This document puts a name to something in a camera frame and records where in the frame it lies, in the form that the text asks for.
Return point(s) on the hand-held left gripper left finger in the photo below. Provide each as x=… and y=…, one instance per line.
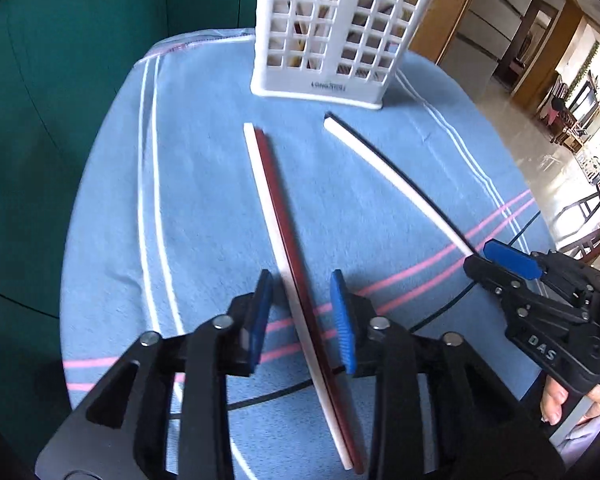
x=260, y=320

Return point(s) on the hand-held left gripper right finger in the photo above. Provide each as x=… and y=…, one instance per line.
x=342, y=320

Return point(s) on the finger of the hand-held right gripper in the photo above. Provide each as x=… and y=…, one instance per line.
x=510, y=260
x=485, y=272

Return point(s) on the white chopstick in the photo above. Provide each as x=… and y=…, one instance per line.
x=395, y=176
x=271, y=220

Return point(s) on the dark red chopstick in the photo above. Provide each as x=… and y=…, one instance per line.
x=284, y=220

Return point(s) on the white perforated utensil holder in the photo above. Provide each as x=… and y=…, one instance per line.
x=325, y=87

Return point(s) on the person's right hand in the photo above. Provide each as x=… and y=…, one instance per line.
x=552, y=402

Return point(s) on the dark wooden chair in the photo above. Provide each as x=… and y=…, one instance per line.
x=582, y=220

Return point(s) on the wooden dining chair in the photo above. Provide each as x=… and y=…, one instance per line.
x=562, y=125

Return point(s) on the blue striped cloth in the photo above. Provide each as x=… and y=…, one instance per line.
x=205, y=185

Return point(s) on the pink cloth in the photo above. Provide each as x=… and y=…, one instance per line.
x=551, y=111

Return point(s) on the wood-framed glass sliding door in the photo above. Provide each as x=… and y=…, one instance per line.
x=445, y=25

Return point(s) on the silver refrigerator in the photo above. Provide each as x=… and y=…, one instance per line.
x=500, y=15

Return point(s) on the teal lower cabinet long run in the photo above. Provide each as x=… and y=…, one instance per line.
x=55, y=110

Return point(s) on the wooden door frame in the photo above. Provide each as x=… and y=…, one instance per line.
x=555, y=45

